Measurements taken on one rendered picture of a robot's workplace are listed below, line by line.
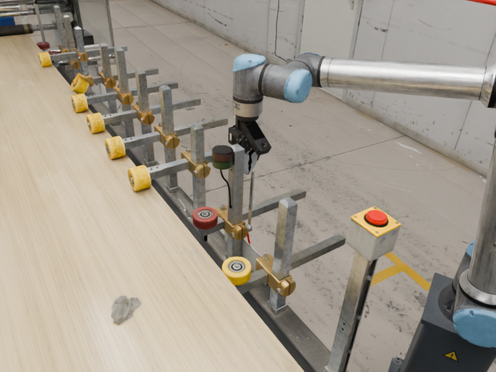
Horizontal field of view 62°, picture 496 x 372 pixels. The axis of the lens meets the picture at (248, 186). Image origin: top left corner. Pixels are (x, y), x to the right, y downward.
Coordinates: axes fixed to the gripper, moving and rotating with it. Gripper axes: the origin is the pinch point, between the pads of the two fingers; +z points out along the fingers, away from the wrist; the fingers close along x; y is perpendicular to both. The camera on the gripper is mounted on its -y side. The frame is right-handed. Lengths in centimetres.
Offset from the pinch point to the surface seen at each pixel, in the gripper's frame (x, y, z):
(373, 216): 9, -56, -23
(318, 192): -122, 85, 101
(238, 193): 8.1, -6.4, 1.8
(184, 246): 28.6, -10.5, 10.6
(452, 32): -258, 99, 4
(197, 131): 8.6, 18.6, -8.7
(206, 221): 18.1, -4.1, 10.0
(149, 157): 9, 69, 26
